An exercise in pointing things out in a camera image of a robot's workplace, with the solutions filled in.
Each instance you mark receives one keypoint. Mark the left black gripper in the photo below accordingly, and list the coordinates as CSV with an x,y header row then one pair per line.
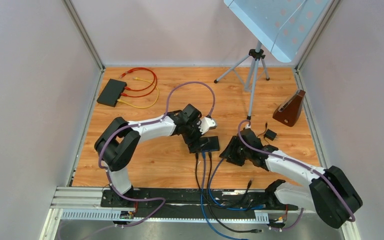
x,y
194,146

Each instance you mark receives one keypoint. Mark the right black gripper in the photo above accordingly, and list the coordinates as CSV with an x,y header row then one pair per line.
x,y
229,154

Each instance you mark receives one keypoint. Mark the black power adapter with cord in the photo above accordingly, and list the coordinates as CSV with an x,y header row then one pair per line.
x,y
268,133

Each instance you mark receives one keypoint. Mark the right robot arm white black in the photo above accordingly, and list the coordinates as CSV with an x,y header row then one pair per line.
x,y
325,191

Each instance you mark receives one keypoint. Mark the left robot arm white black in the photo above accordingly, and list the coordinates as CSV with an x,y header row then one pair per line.
x,y
117,144

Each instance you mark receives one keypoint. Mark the brown wooden metronome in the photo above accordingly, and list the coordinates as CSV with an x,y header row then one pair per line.
x,y
290,110

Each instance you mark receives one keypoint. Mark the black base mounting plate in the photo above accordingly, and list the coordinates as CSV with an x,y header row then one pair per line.
x,y
187,203

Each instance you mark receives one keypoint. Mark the grey tripod stand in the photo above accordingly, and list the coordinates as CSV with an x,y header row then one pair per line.
x,y
258,57

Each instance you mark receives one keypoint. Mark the light blue perforated panel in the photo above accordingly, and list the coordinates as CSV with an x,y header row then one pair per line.
x,y
282,26

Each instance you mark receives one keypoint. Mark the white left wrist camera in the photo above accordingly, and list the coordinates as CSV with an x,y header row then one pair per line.
x,y
206,124

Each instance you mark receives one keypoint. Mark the aluminium frame rail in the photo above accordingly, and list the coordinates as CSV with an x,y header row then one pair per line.
x,y
83,203

